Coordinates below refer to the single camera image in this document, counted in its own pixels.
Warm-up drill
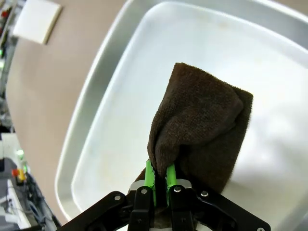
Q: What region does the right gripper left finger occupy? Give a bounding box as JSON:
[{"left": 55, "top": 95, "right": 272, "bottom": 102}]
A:
[{"left": 56, "top": 158, "right": 157, "bottom": 231}]

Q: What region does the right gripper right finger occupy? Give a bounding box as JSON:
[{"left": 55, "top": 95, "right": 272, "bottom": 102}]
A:
[{"left": 165, "top": 163, "right": 272, "bottom": 231}]

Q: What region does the dark brown cloth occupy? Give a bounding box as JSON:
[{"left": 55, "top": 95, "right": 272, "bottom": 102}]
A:
[{"left": 133, "top": 62, "right": 254, "bottom": 196}]

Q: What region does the red yellow emergency stop button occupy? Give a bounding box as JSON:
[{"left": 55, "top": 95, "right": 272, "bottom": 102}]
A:
[{"left": 11, "top": 168, "right": 27, "bottom": 186}]

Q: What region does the silver metal tray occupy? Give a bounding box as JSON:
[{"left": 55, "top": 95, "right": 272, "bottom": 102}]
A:
[{"left": 54, "top": 0, "right": 308, "bottom": 231}]

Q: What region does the white lint roller stand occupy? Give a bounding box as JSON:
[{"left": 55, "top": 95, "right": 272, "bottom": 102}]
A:
[{"left": 12, "top": 0, "right": 64, "bottom": 45}]

